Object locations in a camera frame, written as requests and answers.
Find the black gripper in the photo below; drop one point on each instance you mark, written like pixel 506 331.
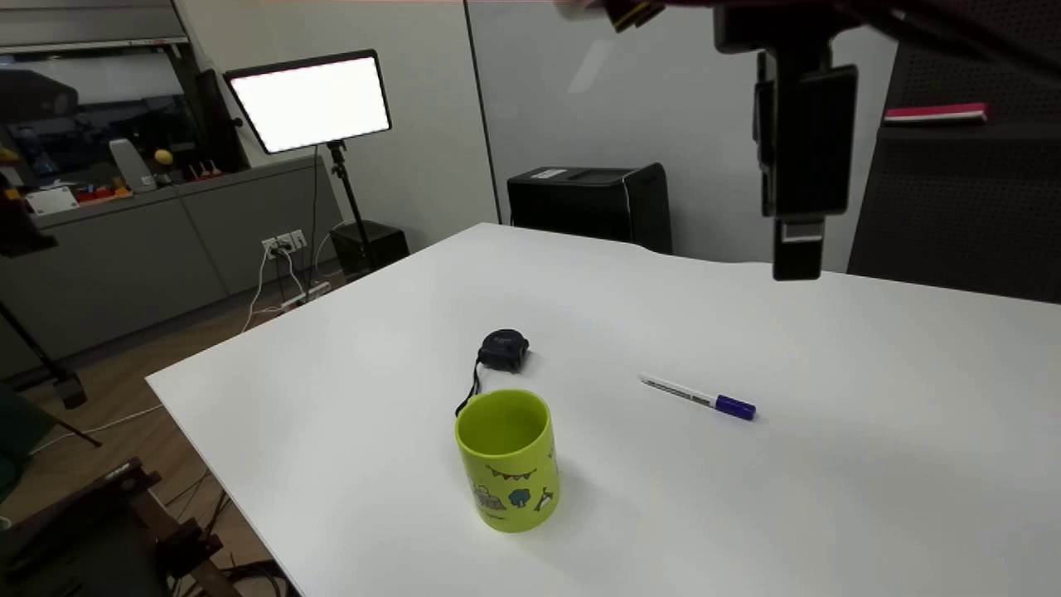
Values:
pixel 807 138

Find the blue capped pen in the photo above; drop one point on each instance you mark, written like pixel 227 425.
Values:
pixel 732 405

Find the yellow green mug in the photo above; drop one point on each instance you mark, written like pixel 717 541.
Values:
pixel 507 474

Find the dark tall shelf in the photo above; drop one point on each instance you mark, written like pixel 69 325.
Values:
pixel 962 211

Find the pink book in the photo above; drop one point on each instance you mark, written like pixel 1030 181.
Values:
pixel 937 113

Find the black computer case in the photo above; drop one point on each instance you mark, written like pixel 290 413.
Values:
pixel 592 204

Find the small black floor box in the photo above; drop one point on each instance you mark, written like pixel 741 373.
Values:
pixel 373 250

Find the black light stand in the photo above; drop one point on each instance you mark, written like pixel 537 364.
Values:
pixel 346 185

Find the LED light panel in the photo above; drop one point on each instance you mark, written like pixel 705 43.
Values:
pixel 310 102

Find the white power strip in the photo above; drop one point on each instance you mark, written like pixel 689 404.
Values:
pixel 287 243

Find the yellow ball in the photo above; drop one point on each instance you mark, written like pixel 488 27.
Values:
pixel 162 158

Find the grey low cabinet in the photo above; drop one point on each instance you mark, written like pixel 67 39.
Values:
pixel 135 268

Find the white bottle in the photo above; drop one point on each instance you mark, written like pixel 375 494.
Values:
pixel 135 167

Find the black tripod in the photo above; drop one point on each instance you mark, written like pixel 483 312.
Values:
pixel 20 226

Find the black metal frame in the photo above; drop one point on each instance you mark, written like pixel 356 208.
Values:
pixel 87 541

